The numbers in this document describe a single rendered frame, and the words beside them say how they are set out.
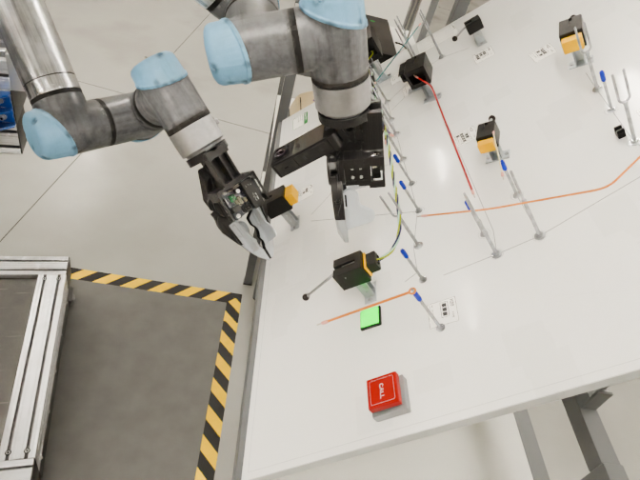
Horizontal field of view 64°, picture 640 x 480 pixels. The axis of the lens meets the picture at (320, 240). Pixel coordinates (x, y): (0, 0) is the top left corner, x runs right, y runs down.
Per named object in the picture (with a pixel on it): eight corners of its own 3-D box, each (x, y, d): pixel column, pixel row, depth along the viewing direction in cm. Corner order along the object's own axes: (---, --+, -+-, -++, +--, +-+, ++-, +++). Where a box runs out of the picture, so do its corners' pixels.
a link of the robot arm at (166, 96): (157, 62, 83) (180, 40, 76) (194, 123, 86) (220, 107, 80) (117, 79, 78) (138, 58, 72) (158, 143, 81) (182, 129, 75)
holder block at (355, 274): (344, 273, 95) (332, 260, 92) (370, 263, 92) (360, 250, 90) (344, 290, 92) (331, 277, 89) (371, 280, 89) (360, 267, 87)
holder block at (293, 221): (266, 231, 130) (241, 206, 124) (306, 211, 125) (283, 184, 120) (264, 244, 126) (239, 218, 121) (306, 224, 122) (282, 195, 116)
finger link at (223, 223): (234, 250, 86) (206, 205, 83) (231, 250, 87) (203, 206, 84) (257, 234, 87) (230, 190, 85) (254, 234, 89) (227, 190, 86)
